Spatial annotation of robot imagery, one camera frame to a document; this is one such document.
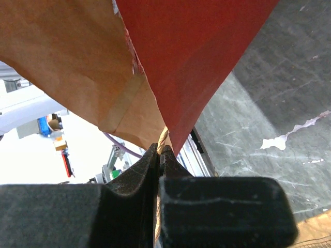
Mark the aluminium frame rail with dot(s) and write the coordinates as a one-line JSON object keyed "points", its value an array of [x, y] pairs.
{"points": [[122, 157]]}

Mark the red paper bag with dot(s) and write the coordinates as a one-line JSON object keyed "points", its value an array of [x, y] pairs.
{"points": [[140, 70]]}

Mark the tan gold snack bag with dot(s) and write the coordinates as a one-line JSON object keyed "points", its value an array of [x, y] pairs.
{"points": [[314, 232]]}

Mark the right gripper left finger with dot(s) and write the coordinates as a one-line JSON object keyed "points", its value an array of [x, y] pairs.
{"points": [[120, 213]]}

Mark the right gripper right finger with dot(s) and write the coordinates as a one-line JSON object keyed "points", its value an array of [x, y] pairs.
{"points": [[222, 211]]}

